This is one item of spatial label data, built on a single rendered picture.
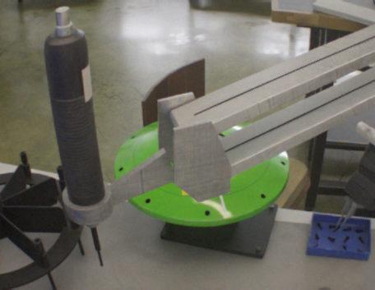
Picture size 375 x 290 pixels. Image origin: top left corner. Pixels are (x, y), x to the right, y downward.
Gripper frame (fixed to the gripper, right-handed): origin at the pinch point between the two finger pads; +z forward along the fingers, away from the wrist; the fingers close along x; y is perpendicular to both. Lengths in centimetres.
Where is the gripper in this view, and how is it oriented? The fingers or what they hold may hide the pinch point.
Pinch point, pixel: (337, 228)
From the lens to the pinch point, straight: 95.6
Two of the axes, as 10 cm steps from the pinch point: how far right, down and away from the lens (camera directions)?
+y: 7.5, 1.0, 6.5
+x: -5.4, -4.8, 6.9
